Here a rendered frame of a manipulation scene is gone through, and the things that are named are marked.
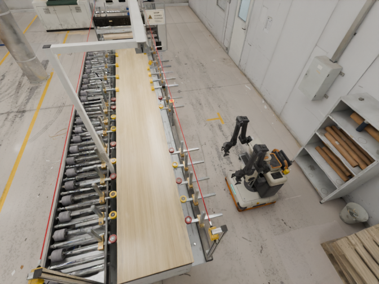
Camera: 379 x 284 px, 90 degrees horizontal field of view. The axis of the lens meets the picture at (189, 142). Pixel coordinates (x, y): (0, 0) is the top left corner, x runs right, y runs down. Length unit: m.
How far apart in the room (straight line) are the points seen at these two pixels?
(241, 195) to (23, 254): 3.19
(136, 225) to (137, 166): 0.76
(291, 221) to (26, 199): 4.30
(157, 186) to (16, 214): 2.44
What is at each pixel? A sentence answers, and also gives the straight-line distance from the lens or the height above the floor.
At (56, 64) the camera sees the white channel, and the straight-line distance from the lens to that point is 1.79.
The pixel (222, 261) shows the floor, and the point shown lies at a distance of 3.14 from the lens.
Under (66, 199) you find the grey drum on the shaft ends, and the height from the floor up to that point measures 0.85.
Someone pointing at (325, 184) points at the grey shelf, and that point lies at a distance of 4.12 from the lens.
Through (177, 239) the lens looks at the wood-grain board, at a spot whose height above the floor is 0.90.
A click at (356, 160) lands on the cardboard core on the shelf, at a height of 0.95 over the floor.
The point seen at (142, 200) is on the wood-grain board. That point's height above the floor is 0.90.
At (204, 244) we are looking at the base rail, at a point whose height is 0.70.
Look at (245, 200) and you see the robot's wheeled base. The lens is 3.17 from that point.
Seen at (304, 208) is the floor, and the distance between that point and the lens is 3.84.
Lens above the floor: 3.07
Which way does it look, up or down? 50 degrees down
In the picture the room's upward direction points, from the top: 3 degrees clockwise
